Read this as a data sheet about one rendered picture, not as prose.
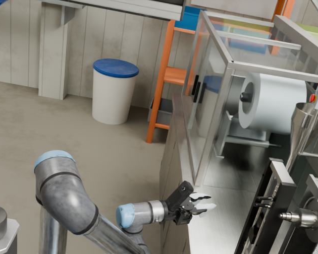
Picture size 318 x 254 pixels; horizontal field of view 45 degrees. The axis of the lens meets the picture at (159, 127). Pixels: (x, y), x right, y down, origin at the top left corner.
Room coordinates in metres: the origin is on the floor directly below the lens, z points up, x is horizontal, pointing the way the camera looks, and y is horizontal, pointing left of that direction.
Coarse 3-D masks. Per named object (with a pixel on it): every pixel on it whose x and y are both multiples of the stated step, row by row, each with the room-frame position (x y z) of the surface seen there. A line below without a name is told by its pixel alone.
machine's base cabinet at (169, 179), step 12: (168, 132) 2.89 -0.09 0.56; (168, 144) 2.73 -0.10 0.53; (168, 156) 2.59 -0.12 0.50; (168, 168) 2.46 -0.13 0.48; (168, 180) 2.33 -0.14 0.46; (168, 192) 2.22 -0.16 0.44; (168, 228) 1.93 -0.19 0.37; (180, 228) 1.60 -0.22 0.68; (168, 240) 1.83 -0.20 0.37; (180, 240) 1.54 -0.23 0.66; (168, 252) 1.74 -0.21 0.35; (180, 252) 1.47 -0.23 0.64
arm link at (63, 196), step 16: (64, 176) 0.81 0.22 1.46; (48, 192) 0.77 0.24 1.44; (64, 192) 0.77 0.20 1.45; (80, 192) 0.80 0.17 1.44; (48, 208) 0.76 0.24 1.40; (64, 208) 0.75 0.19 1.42; (80, 208) 0.76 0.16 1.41; (96, 208) 0.81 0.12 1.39; (64, 224) 0.75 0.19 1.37; (80, 224) 0.75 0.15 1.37; (96, 224) 0.79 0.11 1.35; (112, 224) 0.84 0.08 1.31; (96, 240) 0.78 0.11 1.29; (112, 240) 0.81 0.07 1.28; (128, 240) 0.85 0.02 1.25
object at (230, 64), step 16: (224, 16) 2.87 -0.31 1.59; (224, 32) 2.29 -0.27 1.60; (192, 48) 2.85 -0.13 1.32; (208, 48) 2.28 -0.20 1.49; (224, 48) 1.92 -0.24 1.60; (240, 64) 1.71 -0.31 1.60; (224, 80) 1.70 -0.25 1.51; (304, 80) 1.74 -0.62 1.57; (224, 96) 1.70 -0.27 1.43; (192, 112) 2.28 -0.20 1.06; (208, 144) 1.70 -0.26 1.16; (192, 160) 1.90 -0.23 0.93
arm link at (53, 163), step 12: (48, 156) 0.90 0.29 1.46; (60, 156) 0.90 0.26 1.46; (36, 168) 0.88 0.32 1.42; (48, 168) 0.85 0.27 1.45; (60, 168) 0.85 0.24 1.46; (72, 168) 0.87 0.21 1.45; (36, 180) 0.86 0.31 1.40; (36, 192) 0.86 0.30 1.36; (48, 216) 0.85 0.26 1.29; (48, 228) 0.85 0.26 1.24; (60, 228) 0.86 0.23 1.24; (48, 240) 0.85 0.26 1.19; (60, 240) 0.86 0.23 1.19; (48, 252) 0.85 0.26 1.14; (60, 252) 0.86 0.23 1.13
